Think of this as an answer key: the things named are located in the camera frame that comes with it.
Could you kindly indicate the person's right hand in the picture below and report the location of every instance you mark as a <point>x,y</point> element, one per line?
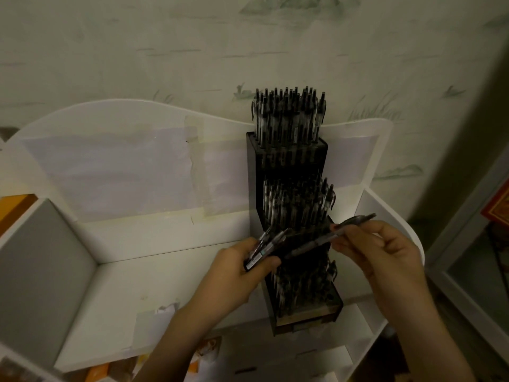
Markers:
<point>393,266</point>

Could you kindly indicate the dark glass cabinet door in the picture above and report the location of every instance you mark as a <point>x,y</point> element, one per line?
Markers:
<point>481,282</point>

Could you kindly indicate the bunch of black pens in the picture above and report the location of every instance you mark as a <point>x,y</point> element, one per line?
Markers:
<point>266,246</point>

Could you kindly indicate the person's left hand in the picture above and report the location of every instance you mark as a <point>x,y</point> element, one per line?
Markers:
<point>230,286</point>

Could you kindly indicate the black tiered pen holder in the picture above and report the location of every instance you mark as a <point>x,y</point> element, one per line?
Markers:
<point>254,182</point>

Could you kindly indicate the grey door frame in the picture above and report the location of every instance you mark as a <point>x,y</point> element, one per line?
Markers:
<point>449,270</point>

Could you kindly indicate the grey taped paper patch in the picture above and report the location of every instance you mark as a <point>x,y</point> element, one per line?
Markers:
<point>153,326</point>

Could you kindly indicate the person's left forearm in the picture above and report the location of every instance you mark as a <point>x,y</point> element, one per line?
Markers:
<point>171,350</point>

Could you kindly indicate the row of orange white boxes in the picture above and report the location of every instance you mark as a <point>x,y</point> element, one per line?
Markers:
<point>95,371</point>

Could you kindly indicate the person's right forearm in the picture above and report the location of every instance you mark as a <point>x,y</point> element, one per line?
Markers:
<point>433,346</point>

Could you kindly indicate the black gel pen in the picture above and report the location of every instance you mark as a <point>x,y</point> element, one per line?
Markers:
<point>318,240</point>

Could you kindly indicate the white curved-back shelf unit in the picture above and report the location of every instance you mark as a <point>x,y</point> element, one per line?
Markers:
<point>127,286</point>

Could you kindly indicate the red sign plate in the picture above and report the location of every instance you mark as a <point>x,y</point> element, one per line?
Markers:
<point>497,210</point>

